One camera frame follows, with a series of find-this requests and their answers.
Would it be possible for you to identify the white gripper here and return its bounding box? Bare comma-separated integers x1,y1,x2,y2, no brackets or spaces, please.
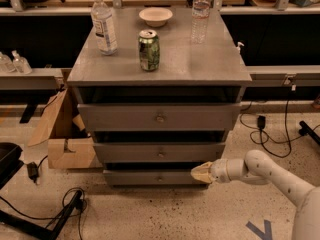
191,159,231,184

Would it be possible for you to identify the grey drawer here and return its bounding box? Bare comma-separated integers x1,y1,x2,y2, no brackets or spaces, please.
78,103,240,131
94,142,225,163

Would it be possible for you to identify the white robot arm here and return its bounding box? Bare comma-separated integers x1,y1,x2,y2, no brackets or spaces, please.
191,150,320,240

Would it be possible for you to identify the grey top drawer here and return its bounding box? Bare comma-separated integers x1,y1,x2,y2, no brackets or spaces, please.
78,103,240,131

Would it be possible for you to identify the grey wooden drawer cabinet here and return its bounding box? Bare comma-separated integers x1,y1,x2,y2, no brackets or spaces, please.
68,8,251,187

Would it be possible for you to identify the black power adapter right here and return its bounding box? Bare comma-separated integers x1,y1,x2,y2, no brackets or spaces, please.
257,116,266,130

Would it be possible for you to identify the black power adapter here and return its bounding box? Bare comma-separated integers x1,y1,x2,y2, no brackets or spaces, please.
257,116,266,130
27,162,39,183

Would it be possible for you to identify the black stand leg right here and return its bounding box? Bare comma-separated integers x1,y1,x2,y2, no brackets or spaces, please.
299,121,320,146

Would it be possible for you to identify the black stand base left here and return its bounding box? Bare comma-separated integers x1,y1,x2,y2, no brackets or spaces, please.
0,188,87,240

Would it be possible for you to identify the small pump bottle right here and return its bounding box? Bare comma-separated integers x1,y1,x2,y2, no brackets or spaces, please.
236,42,245,54

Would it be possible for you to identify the green soda can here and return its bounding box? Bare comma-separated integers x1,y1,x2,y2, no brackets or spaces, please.
138,29,160,71

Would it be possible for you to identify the cardboard box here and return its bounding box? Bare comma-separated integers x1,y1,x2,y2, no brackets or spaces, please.
28,89,102,169

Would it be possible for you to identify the clear water bottle right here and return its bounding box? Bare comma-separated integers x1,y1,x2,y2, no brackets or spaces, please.
191,0,211,44

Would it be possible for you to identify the white paper bowl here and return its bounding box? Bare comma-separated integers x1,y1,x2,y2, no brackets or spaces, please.
139,7,173,27

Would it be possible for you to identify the black power adapter left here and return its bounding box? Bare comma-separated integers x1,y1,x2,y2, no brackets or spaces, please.
27,162,39,183

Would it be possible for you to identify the labelled water bottle left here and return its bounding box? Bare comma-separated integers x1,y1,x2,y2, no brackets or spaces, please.
91,0,117,55

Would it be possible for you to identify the sanitizer bottle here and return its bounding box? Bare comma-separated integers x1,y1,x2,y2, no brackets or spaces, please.
0,52,16,73
12,50,32,74

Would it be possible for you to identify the sanitizer bottle far left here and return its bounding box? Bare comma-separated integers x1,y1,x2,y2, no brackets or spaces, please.
0,52,16,73

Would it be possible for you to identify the black floor cable right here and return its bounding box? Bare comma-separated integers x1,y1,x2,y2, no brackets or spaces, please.
239,83,320,159

